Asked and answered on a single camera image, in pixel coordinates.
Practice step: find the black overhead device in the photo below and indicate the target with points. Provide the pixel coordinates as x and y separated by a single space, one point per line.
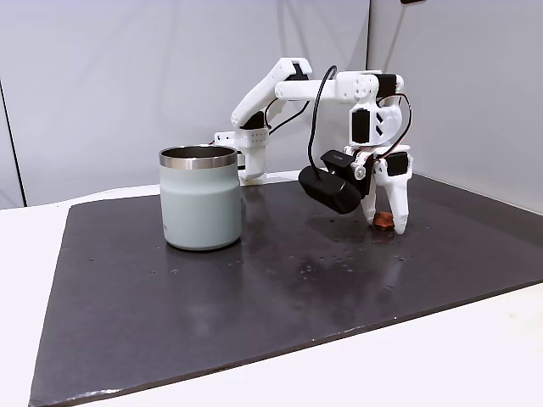
413 1

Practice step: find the black table mat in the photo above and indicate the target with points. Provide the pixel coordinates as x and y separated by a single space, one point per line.
212 305

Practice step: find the red-brown cube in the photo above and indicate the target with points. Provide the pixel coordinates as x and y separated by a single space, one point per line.
383 220

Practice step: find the pale green steel cup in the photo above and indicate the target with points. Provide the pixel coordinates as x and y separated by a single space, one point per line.
199 203

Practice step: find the black oval camera box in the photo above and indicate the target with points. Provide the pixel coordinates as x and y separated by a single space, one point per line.
328 191

